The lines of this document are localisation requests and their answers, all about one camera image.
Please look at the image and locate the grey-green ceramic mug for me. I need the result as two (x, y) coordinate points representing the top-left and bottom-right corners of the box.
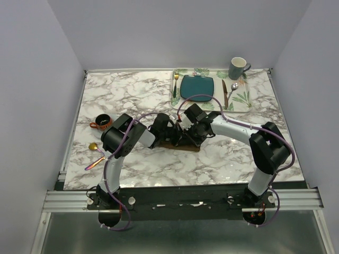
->
(228, 57), (251, 80)

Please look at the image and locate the brown cloth napkin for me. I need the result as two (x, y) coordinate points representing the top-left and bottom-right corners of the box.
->
(159, 141), (201, 152)

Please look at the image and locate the iridescent rainbow spoon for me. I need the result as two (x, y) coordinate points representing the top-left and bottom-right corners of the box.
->
(88, 142), (105, 156)

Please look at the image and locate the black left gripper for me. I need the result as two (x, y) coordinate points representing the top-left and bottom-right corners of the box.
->
(159, 122), (192, 147)

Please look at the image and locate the black metal base frame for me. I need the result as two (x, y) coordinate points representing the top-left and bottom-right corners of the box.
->
(54, 184), (310, 222)

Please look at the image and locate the teal square plate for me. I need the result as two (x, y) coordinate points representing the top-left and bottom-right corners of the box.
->
(180, 75), (215, 102)

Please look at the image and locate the silver spoon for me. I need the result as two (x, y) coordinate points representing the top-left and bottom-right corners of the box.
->
(228, 83), (238, 99)

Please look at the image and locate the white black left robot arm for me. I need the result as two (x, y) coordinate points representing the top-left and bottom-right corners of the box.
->
(96, 113), (175, 209)

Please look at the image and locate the brown wooden knife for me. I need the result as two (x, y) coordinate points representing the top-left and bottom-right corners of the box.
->
(221, 79), (228, 110)

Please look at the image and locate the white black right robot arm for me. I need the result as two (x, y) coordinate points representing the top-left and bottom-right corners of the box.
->
(178, 104), (292, 207)

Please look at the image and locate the aluminium extrusion rail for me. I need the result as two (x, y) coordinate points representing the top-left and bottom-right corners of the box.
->
(42, 189), (324, 213)

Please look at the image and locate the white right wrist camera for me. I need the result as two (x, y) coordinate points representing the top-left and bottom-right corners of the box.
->
(179, 114), (194, 130)

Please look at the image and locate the gold fork green handle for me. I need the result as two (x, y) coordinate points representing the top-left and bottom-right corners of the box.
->
(173, 71), (179, 98)

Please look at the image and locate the white leaf-pattern tray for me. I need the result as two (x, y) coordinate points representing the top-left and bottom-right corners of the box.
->
(170, 68), (252, 113)

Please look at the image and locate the orange coffee cup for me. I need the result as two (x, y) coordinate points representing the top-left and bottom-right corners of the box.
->
(89, 114), (113, 131)

